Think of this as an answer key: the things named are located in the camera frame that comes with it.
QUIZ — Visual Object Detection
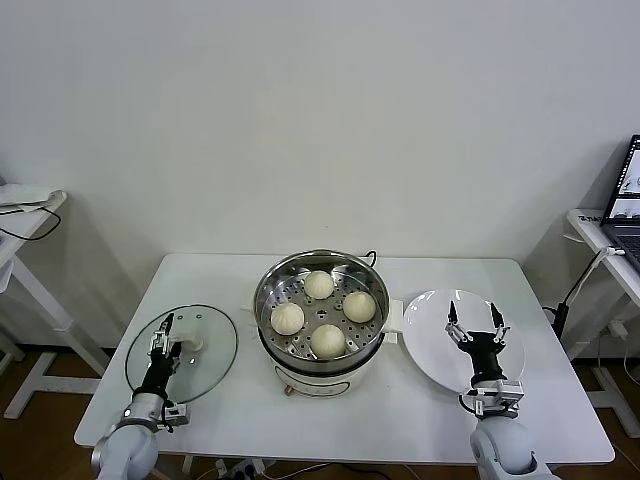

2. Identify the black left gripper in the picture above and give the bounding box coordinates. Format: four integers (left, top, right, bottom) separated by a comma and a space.
141, 313, 183, 397

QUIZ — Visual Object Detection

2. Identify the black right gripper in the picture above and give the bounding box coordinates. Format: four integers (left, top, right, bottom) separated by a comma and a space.
444, 300, 512, 385

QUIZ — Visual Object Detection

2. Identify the round glass pot lid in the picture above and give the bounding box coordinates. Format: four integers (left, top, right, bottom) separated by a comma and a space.
124, 303, 240, 405

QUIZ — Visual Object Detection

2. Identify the white steamed baozi bun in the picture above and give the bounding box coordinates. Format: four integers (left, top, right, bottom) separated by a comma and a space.
310, 323, 347, 360
304, 269, 335, 300
342, 291, 378, 324
270, 303, 306, 336

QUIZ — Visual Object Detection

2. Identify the stainless steel steamer basket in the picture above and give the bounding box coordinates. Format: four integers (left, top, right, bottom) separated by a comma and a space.
253, 249, 391, 374

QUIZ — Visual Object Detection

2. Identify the white round plate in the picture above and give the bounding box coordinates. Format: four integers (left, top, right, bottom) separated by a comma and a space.
402, 288, 527, 398

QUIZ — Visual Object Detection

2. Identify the black power adapter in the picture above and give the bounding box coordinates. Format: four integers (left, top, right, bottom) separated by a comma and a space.
544, 302, 571, 341

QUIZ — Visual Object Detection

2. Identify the white floor power strip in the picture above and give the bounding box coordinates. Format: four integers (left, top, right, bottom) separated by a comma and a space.
218, 457, 266, 480

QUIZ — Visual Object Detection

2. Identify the white side table with laptop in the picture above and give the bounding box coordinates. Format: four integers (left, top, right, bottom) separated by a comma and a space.
564, 208, 640, 416

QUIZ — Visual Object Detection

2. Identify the white side table with cloth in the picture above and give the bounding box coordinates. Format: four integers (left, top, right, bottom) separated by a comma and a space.
0, 189, 114, 420

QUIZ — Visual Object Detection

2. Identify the grey open laptop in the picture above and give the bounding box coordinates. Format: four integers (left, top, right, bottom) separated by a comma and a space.
602, 133, 640, 274

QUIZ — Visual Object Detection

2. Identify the white folded cloth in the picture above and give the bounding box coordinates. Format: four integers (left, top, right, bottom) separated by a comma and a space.
0, 183, 69, 214

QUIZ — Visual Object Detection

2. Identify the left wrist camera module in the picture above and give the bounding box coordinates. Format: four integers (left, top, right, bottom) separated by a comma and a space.
160, 402, 191, 430

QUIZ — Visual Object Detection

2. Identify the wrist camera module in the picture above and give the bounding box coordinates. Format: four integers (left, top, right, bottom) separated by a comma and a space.
459, 379, 525, 419
160, 402, 191, 430

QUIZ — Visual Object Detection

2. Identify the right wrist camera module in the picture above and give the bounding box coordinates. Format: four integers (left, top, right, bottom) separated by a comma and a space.
459, 379, 525, 419

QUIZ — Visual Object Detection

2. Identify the white laptop cable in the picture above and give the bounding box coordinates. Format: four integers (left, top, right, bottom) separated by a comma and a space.
564, 247, 626, 306

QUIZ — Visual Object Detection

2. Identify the thin black cable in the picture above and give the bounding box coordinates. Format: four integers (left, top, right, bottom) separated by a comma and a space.
0, 202, 64, 241

